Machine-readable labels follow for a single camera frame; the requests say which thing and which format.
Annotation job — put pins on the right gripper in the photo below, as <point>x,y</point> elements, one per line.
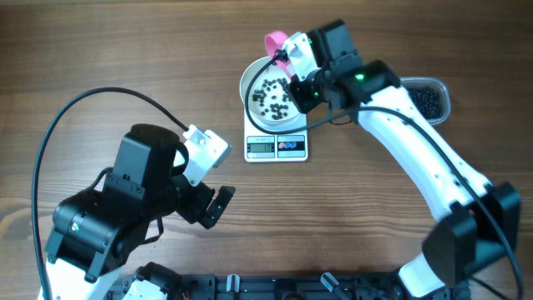
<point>302,101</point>

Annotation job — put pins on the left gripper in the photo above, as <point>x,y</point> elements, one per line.
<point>196,207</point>

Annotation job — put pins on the pink measuring scoop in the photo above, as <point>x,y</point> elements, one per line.
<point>273,42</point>

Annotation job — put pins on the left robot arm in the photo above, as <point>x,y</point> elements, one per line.
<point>156,173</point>

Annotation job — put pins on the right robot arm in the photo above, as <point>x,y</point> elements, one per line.
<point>476,221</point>

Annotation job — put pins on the black beans in bowl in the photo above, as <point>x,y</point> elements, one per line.
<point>270,98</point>

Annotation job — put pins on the white bowl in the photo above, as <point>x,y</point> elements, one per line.
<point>271,72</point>

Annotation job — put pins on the white digital kitchen scale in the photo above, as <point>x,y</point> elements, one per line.
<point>260,147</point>

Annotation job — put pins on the clear plastic container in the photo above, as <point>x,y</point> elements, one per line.
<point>436,84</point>

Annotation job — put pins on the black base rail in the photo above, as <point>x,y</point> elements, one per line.
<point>153,281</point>

